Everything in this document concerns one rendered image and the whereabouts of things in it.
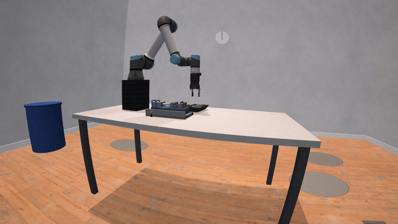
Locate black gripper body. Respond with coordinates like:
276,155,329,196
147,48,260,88
190,68,201,89

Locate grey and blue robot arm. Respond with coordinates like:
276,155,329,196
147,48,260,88
127,16,200,80

